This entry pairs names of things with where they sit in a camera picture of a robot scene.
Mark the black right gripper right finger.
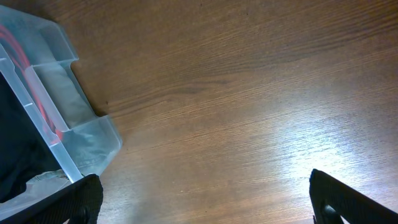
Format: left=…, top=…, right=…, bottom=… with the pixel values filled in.
left=309, top=169, right=397, bottom=224

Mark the clear plastic storage bin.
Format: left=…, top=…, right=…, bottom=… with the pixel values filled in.
left=1, top=7, right=123, bottom=219

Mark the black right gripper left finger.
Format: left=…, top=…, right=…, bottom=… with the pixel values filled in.
left=1, top=174, right=103, bottom=224

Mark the black red garment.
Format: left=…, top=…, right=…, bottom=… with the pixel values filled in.
left=0, top=23, right=66, bottom=203

